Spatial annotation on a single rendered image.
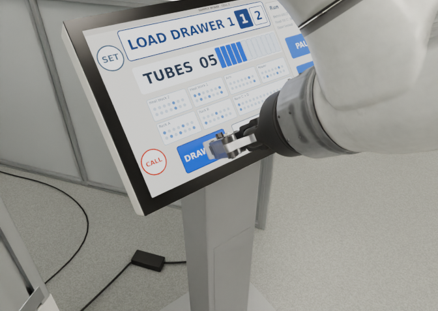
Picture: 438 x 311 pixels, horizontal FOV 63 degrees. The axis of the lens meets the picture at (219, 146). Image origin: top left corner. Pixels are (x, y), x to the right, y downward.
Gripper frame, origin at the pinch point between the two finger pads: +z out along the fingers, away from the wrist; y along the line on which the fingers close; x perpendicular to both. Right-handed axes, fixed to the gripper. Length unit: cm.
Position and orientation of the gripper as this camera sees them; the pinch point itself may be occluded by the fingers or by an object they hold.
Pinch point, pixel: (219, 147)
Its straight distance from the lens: 54.6
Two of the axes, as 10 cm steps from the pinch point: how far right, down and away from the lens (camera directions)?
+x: 3.8, 9.2, 0.4
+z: -4.5, 1.5, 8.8
